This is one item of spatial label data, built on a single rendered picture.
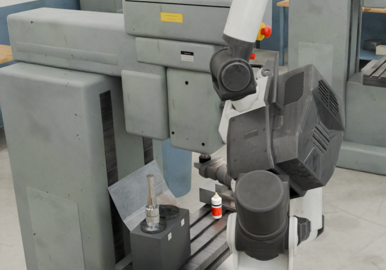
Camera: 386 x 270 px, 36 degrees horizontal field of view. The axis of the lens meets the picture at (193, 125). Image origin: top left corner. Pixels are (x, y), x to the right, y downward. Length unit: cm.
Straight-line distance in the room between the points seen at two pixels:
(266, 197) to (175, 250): 78
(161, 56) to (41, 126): 63
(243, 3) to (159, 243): 85
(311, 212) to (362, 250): 220
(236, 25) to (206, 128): 60
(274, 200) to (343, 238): 287
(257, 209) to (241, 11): 53
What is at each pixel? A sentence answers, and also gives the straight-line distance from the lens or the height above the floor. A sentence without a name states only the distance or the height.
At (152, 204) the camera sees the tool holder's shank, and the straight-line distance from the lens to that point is 199.
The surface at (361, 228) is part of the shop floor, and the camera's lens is 436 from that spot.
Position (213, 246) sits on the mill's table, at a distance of 228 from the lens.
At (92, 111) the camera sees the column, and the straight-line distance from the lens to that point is 226.
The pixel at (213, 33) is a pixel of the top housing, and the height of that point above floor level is 177.
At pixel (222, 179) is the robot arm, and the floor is 123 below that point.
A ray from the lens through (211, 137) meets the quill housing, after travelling 210.
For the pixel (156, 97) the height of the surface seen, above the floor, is 151.
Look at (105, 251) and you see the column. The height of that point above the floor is 84.
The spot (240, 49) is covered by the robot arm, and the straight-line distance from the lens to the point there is 159.
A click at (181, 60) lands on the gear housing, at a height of 166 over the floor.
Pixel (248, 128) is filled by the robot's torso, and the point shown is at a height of 159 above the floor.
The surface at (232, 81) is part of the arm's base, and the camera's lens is 156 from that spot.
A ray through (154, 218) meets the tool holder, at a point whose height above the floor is 119.
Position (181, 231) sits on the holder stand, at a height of 109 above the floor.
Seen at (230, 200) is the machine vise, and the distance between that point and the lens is 249.
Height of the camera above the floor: 216
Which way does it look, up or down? 20 degrees down
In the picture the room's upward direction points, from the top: 2 degrees counter-clockwise
